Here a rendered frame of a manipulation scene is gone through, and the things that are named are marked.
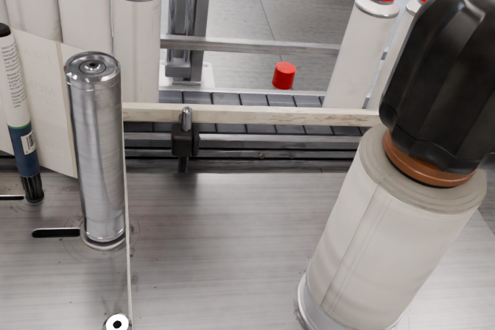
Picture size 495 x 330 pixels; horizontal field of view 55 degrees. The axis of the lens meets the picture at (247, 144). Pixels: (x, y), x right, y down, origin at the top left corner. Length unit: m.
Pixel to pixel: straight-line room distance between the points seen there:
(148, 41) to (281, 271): 0.27
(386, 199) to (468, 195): 0.05
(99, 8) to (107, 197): 0.20
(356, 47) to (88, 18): 0.30
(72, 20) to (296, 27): 0.54
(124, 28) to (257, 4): 0.53
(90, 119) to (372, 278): 0.23
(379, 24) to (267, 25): 0.41
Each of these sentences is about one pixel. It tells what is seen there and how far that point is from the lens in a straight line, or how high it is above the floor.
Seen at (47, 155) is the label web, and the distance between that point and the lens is 0.48.
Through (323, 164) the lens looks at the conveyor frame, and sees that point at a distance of 0.64.
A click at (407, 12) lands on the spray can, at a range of 0.60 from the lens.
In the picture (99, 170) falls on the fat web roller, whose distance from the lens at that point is 0.39.
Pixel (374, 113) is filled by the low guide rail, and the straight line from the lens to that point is 0.63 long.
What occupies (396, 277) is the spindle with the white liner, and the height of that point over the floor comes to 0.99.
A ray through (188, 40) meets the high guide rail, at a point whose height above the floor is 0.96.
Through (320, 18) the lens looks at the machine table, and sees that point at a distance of 1.02.
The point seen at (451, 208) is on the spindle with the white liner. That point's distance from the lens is 0.31.
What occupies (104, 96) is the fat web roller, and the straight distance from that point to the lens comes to 0.35.
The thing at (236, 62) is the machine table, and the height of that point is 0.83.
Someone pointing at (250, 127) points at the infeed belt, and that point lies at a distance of 0.60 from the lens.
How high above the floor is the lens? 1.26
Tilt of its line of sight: 41 degrees down
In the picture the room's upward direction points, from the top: 11 degrees clockwise
